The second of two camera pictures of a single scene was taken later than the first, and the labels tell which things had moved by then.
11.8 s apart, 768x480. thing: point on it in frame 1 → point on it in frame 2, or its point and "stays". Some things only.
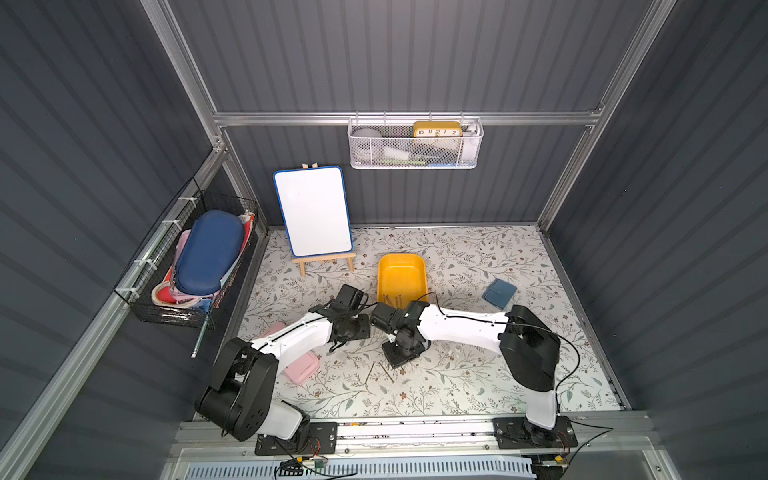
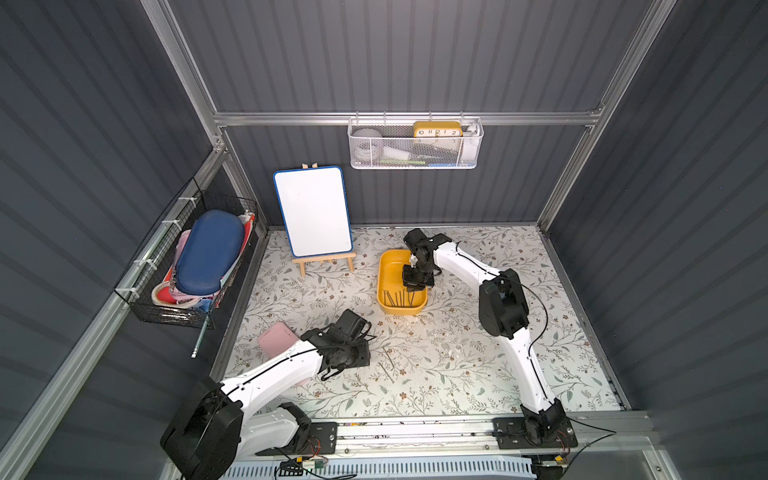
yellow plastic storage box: x=402 y=278 stays
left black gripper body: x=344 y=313 → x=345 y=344
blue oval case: x=213 y=239 stays
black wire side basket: x=179 y=275 stays
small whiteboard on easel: x=315 y=210 stays
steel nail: x=369 y=371 → x=386 y=373
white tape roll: x=367 y=144 stays
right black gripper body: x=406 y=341 → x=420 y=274
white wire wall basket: x=414 y=143 stays
